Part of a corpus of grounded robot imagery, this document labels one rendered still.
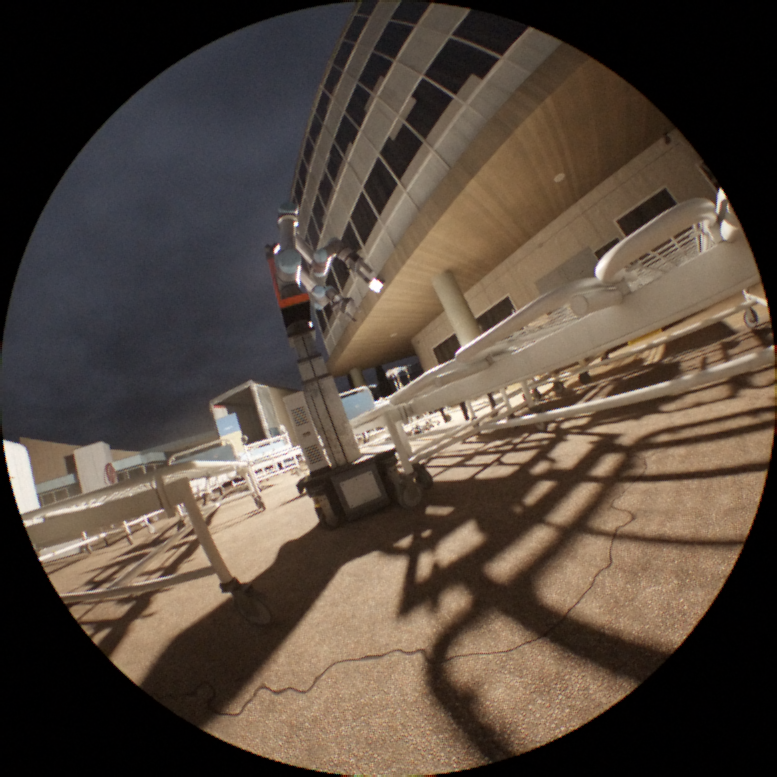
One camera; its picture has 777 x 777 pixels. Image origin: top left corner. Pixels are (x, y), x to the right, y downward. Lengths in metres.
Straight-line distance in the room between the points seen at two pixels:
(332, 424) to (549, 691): 1.35
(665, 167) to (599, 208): 2.10
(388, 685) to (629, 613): 0.39
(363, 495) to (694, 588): 1.24
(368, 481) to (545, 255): 7.11
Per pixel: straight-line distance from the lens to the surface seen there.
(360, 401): 3.51
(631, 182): 7.34
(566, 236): 7.47
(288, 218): 1.69
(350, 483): 1.29
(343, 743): 0.51
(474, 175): 4.75
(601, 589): 0.56
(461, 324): 6.61
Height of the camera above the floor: 0.42
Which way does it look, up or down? 6 degrees up
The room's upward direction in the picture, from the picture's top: 21 degrees counter-clockwise
